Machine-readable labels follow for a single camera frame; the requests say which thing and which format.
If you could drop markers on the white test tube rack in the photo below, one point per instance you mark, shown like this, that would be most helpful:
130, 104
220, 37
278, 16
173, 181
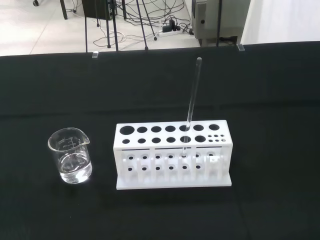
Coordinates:
175, 184

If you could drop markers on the white power strip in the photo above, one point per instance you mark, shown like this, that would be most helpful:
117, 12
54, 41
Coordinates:
172, 32

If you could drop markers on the black tripod leg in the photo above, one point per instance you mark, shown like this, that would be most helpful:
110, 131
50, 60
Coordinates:
115, 32
150, 22
144, 32
86, 35
108, 30

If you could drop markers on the clear plastic cloth clip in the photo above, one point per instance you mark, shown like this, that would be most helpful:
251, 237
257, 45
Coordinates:
240, 47
94, 55

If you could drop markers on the black table cloth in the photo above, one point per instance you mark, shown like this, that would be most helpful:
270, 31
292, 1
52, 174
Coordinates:
160, 215

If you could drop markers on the black power adapter plug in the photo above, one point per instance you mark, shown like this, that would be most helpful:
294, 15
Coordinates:
171, 25

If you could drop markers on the clear glass beaker with water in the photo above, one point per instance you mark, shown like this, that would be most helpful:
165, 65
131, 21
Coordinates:
75, 171

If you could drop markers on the black stand pole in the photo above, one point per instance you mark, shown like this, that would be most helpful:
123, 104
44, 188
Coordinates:
218, 22

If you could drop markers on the grey metal cabinet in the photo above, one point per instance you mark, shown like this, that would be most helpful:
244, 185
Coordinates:
225, 17

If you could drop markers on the black furniture leg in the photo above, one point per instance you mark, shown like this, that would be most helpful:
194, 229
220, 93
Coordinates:
64, 10

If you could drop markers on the black caster wheel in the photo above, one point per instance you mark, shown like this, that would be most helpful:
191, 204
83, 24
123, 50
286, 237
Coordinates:
36, 2

